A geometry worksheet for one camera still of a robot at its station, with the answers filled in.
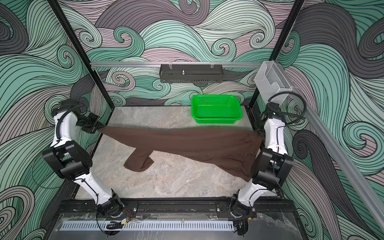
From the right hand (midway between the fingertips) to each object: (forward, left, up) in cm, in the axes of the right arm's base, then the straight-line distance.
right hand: (261, 129), depth 85 cm
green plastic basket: (+32, +21, -16) cm, 42 cm away
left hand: (+2, +92, +4) cm, 92 cm away
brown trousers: (-6, +14, -15) cm, 22 cm away
